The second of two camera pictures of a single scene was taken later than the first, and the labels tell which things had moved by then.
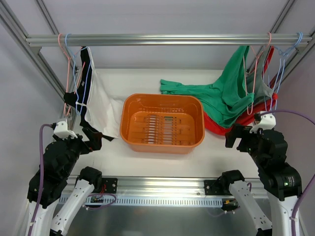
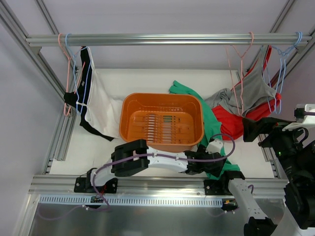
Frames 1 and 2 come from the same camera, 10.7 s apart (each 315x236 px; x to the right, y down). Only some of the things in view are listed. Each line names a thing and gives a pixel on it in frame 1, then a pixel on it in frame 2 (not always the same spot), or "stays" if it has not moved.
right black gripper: (240, 136) → (262, 126)
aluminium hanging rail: (263, 40) stays
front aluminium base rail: (171, 186) stays
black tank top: (79, 99) stays
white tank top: (106, 108) stays
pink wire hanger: (257, 56) → (235, 61)
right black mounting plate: (213, 187) stays
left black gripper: (86, 141) → (216, 166)
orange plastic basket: (171, 124) stays
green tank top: (226, 98) → (212, 136)
